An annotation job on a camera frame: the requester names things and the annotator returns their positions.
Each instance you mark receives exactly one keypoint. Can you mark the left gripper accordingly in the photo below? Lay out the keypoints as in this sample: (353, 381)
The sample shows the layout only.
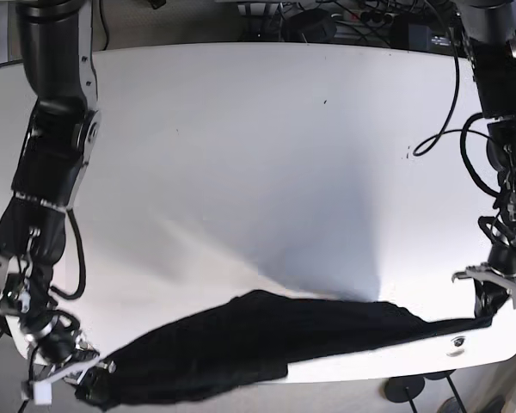
(493, 279)

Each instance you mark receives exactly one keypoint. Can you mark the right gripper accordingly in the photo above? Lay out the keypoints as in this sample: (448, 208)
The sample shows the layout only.
(57, 348)

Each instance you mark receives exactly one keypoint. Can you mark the black graphic print T-shirt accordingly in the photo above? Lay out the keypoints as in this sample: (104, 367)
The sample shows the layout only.
(251, 339)

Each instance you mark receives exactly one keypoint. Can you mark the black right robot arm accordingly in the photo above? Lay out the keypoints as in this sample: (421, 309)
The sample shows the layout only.
(56, 50)

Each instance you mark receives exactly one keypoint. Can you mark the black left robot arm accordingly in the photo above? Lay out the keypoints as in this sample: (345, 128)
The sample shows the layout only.
(489, 35)

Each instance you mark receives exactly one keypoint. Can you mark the right chrome table grommet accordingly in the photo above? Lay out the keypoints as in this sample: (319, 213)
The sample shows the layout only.
(456, 348)

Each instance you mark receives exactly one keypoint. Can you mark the grey sneaker shoe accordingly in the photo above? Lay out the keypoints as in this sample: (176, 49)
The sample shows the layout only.
(453, 405)

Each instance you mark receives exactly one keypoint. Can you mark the black round stand base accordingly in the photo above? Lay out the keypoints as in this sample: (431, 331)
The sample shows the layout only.
(405, 389)

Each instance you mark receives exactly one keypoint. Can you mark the black electronics box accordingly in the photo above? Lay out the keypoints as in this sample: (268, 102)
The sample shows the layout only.
(405, 34)

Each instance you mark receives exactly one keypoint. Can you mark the black power adapter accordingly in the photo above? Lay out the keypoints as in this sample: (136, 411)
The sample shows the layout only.
(309, 26)

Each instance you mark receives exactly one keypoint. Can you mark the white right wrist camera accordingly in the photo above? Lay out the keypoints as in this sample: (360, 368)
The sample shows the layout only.
(39, 392)

